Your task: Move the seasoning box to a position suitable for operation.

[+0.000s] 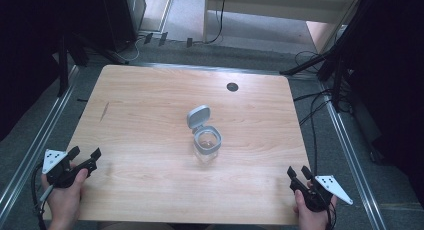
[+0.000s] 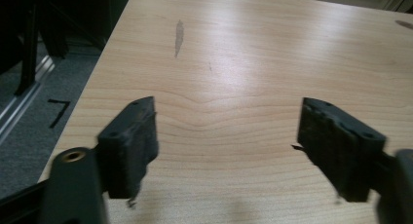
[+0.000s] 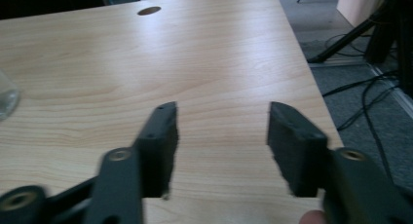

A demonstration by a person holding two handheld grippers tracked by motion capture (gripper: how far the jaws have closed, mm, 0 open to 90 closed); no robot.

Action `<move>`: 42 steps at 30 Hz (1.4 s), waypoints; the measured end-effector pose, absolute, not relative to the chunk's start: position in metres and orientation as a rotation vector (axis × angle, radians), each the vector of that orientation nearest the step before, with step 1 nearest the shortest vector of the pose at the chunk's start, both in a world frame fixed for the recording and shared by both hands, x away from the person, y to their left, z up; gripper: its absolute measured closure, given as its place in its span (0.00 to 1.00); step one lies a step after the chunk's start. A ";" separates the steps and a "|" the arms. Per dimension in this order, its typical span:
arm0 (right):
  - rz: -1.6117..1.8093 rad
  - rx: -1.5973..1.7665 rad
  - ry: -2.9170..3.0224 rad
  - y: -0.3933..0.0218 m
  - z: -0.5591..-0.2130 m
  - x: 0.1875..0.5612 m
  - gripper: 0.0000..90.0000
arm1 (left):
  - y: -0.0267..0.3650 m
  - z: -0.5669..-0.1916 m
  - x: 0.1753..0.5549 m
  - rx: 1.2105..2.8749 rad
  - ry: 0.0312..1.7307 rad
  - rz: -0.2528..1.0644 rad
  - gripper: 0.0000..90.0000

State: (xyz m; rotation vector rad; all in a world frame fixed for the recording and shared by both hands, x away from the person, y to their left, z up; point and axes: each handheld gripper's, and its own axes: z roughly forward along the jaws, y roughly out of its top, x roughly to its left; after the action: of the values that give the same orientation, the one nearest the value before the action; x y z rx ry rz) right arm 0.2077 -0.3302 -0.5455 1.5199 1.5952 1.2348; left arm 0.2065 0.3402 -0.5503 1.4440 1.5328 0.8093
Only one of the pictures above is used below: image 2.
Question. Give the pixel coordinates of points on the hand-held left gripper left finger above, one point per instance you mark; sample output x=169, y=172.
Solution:
x=126, y=152

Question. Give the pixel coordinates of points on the silver metal floor rail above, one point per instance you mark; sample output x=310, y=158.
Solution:
x=22, y=97

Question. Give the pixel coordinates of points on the black metal stand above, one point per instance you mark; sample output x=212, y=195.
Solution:
x=29, y=39

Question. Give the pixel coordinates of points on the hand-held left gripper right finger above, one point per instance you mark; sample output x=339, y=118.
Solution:
x=337, y=152

